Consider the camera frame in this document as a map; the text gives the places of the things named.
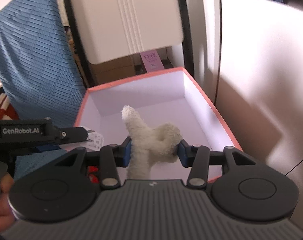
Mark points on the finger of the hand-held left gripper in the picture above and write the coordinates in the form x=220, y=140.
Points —
x=74, y=133
x=49, y=148

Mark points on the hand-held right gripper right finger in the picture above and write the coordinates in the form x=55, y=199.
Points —
x=182, y=155

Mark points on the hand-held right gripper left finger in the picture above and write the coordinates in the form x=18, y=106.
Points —
x=127, y=152

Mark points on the white pronged charger plug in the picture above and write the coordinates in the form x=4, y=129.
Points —
x=96, y=141

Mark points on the pink cardboard box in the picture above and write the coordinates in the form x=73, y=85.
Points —
x=154, y=92

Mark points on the person's left hand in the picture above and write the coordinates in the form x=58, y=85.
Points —
x=1, y=205

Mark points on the red white black striped blanket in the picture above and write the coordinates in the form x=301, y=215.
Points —
x=1, y=100

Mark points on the brown cardboard box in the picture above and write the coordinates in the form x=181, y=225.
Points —
x=111, y=70

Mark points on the blue textured mat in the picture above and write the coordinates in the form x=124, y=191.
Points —
x=29, y=55

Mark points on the purple paper card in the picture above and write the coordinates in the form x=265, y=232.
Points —
x=151, y=60

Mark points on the cream plastic board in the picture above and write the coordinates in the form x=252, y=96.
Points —
x=116, y=17

